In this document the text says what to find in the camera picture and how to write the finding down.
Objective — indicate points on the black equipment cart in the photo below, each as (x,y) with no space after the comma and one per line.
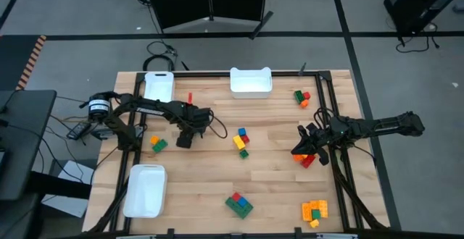
(417,3)

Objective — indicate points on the large white plastic bin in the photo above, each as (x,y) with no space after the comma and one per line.
(145,192)

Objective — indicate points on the black controller box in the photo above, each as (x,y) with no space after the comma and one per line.
(78,131)

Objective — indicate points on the black side desk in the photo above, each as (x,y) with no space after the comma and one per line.
(21,141)

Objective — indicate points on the black aluminium table frame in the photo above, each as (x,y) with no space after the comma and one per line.
(210,74)

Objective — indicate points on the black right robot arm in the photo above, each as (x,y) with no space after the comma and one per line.
(380,125)

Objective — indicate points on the black folding screen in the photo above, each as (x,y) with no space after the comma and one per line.
(181,0)

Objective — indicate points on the long orange block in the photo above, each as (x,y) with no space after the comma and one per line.
(306,213)

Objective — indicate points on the small orange block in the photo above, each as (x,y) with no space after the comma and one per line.
(299,157)
(155,140)
(304,104)

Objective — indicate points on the long red block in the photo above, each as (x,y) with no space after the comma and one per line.
(308,162)

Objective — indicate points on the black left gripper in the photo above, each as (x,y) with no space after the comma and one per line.
(194,117)

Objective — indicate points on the black mat with hazard stripes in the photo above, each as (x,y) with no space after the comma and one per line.
(18,58)

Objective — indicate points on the narrow white plastic bin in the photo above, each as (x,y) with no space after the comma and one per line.
(159,87)

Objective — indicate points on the white sheet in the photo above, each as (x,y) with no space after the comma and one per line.
(78,174)

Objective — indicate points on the small green block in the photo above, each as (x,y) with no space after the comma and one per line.
(316,214)
(244,154)

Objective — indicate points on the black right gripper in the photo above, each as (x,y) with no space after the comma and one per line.
(315,135)

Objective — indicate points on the small blue block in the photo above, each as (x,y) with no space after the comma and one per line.
(242,132)
(242,202)

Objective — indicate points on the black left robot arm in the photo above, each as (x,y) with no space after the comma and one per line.
(145,106)

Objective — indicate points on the small red block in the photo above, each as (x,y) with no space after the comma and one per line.
(245,139)
(236,196)
(307,95)

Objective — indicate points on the small yellow block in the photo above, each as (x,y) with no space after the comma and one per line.
(314,205)
(314,224)
(240,146)
(236,139)

